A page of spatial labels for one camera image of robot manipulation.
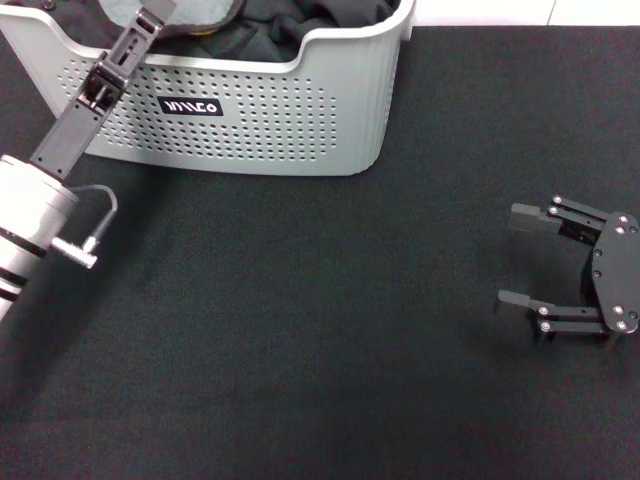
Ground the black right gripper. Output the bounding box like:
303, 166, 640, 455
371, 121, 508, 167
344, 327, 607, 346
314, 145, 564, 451
496, 194, 640, 346

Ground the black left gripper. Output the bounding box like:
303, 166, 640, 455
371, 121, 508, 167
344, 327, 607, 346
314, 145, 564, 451
29, 0, 176, 180

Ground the grey towel with yellow back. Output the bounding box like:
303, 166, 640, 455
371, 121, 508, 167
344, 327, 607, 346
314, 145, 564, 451
97, 0, 242, 39

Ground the grey perforated storage box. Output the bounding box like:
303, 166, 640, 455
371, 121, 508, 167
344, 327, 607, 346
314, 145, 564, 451
0, 0, 416, 178

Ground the black cloth inside box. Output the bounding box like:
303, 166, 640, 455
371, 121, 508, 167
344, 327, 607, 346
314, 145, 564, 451
9, 0, 401, 64

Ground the left gripper cable with plug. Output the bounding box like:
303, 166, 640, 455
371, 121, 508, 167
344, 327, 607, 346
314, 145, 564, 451
52, 184, 119, 270

